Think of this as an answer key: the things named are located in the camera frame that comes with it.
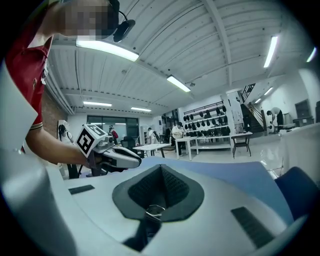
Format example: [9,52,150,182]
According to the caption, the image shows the black-legged white table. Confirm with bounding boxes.
[230,131,254,159]

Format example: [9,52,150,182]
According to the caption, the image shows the person's head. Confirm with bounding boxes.
[28,0,121,50]

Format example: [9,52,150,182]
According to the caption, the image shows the person's left forearm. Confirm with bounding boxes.
[24,124,92,167]

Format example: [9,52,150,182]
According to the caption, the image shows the black office chair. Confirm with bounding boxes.
[119,135,139,149]

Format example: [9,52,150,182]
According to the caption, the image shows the white draped table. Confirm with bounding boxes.
[278,122,320,185]

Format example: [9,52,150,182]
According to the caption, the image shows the rows of black bags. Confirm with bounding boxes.
[183,104,231,138]

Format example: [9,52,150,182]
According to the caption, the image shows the dark framed window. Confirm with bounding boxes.
[86,115,140,146]

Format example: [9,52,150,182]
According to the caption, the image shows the white storage rack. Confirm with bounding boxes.
[181,100,232,151]

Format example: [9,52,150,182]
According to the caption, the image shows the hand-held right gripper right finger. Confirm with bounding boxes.
[144,163,289,256]

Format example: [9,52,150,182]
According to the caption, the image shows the person's red shirt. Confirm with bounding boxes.
[4,0,55,131]

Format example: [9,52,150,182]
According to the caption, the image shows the dark staircase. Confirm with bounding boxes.
[239,83,266,134]

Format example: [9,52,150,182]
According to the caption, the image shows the black head-mounted camera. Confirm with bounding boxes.
[112,9,137,43]

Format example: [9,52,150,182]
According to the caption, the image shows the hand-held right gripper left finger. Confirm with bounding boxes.
[63,163,165,256]

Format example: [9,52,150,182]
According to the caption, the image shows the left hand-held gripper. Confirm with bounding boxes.
[76,124,143,177]

